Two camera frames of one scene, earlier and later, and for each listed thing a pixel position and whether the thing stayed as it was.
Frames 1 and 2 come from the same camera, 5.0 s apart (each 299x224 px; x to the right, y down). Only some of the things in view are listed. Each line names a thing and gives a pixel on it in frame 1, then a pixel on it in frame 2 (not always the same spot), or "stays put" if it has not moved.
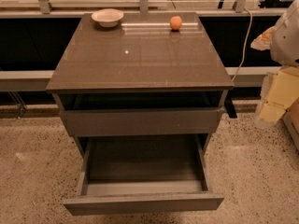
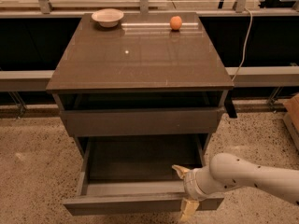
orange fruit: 176,22 stays put
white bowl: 107,17 stays put
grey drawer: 137,174 stays put
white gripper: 286,42 → 189,183
